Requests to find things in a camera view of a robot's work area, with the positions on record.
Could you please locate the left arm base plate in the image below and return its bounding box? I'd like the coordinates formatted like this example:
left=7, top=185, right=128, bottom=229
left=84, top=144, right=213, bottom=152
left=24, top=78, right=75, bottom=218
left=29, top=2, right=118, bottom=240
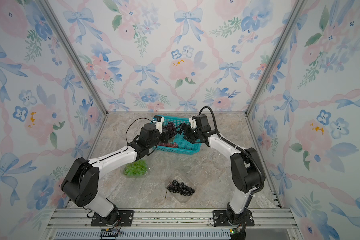
left=91, top=210, right=135, bottom=227

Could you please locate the green grape bunch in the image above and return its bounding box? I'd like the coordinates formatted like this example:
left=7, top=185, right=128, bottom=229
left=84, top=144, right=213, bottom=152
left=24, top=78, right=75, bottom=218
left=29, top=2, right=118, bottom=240
left=123, top=159, right=148, bottom=177

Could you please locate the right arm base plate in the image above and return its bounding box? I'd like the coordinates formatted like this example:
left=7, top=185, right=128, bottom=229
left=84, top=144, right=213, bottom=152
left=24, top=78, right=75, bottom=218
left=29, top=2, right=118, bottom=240
left=212, top=210, right=255, bottom=228

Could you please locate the dark purple grape bunch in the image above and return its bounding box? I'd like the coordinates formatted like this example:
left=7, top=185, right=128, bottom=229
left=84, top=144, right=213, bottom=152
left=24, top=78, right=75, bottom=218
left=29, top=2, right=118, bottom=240
left=166, top=179, right=196, bottom=203

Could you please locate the aluminium front rail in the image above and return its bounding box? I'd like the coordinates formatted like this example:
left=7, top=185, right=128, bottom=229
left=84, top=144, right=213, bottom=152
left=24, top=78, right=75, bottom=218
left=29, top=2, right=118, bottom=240
left=41, top=209, right=303, bottom=240

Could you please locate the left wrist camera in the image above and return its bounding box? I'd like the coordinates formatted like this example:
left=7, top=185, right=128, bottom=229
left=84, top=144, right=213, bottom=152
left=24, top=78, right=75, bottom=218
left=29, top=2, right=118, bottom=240
left=153, top=115, right=165, bottom=134

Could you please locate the clear plastic clamshell container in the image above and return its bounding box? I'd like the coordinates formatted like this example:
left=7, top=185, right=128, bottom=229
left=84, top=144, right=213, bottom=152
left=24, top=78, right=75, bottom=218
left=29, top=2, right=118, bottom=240
left=121, top=158, right=151, bottom=178

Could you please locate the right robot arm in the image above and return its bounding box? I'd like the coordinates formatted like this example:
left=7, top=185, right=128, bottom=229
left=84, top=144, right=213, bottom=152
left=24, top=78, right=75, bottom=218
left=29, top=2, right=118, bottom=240
left=175, top=115, right=266, bottom=226

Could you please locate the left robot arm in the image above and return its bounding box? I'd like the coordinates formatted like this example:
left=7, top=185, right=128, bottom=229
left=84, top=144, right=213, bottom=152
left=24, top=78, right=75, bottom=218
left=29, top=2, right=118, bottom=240
left=61, top=123, right=173, bottom=225

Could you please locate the teal plastic basket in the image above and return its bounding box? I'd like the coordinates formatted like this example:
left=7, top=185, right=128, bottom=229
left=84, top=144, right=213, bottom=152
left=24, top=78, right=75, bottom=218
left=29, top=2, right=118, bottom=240
left=157, top=116, right=201, bottom=155

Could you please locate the red grape bunch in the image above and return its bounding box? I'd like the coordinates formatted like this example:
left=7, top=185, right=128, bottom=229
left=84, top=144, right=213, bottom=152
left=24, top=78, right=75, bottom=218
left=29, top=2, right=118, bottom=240
left=159, top=143, right=179, bottom=148

